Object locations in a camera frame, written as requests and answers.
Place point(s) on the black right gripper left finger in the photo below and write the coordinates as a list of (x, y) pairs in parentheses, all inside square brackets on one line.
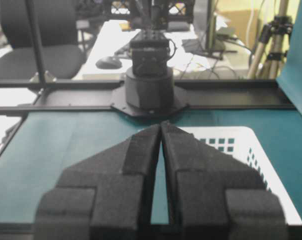
[(107, 196)]

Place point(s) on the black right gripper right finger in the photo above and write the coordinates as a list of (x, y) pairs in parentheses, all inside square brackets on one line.
[(213, 196)]

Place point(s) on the white plastic perforated basket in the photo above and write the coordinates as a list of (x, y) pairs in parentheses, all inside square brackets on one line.
[(242, 144)]

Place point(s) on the black computer mouse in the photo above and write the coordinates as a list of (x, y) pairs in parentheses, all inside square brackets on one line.
[(109, 63)]

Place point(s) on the white desk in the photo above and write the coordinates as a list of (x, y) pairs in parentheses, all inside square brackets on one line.
[(189, 61)]

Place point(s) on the black office chair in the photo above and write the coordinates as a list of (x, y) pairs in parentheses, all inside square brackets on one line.
[(56, 20)]

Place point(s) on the black aluminium frame rail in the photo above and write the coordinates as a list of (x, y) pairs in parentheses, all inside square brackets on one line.
[(99, 96)]

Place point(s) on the camera tripod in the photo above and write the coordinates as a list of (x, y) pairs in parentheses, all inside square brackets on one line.
[(269, 55)]

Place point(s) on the black vertical frame post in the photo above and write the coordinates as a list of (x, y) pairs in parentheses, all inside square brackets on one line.
[(35, 36)]

